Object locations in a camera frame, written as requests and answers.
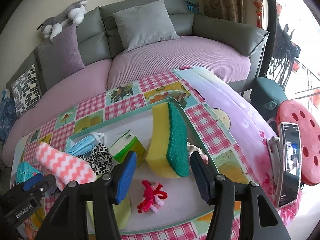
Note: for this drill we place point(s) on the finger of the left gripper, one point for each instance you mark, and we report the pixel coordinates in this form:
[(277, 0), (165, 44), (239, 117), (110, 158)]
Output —
[(47, 184), (28, 184)]

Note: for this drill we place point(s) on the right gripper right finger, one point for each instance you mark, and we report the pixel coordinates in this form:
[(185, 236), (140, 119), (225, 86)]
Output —
[(258, 216)]

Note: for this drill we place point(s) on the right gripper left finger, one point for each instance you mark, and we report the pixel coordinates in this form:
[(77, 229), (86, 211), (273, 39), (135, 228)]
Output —
[(67, 219)]

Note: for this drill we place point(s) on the pink white fluffy towel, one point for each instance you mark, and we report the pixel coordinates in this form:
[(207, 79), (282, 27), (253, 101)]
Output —
[(64, 166)]

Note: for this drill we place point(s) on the light blue face mask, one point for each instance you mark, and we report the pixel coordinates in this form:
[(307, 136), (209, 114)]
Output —
[(86, 144)]

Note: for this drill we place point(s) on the light green cloth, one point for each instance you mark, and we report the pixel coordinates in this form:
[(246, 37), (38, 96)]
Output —
[(122, 214)]

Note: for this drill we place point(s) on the leopard print scrunchie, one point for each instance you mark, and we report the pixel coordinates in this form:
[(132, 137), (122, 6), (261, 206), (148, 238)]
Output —
[(99, 159)]

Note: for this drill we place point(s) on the red pink yarn scrunchie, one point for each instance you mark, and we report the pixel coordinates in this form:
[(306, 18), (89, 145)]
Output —
[(153, 197)]

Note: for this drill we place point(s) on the green tissue pack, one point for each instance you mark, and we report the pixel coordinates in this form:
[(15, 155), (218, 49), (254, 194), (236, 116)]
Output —
[(126, 143)]

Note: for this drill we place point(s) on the pink satin scrunchie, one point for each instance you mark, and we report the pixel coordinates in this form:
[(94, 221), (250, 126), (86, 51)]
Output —
[(192, 148)]

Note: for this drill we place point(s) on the yellow green sponge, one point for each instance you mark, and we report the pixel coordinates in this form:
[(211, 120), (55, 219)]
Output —
[(168, 155)]

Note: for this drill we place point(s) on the teal house-shaped toy box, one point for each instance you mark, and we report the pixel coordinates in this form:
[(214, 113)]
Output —
[(24, 172)]

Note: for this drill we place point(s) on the smartphone on stand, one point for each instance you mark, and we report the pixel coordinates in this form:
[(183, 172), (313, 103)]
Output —
[(286, 158)]

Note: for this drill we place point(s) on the blue clothes pile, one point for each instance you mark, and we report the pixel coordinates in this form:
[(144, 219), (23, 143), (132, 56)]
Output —
[(7, 115)]

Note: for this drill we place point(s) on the teal shallow tray box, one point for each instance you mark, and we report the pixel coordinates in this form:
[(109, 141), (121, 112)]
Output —
[(184, 214)]

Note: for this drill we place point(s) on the black white patterned cushion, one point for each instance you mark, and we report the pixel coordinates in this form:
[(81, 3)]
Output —
[(26, 91)]

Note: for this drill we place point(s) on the checkered picture tablecloth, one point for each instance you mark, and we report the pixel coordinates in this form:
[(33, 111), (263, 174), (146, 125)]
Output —
[(219, 121)]

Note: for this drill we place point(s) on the red plastic stool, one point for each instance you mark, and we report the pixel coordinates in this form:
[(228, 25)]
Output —
[(294, 112)]

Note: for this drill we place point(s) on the teal bag on floor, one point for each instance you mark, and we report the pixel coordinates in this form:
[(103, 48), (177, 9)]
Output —
[(266, 96)]

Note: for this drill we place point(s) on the purple cushion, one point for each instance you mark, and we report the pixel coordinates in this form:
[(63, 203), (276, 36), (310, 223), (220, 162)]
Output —
[(59, 57)]

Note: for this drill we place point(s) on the grey white plush husky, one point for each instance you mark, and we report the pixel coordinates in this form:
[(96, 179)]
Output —
[(74, 13)]

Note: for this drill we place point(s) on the grey sofa with pink seat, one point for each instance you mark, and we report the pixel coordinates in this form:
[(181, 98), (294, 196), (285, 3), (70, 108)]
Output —
[(230, 50)]

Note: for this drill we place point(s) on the light grey cushion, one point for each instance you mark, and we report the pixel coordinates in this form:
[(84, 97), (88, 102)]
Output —
[(144, 24)]

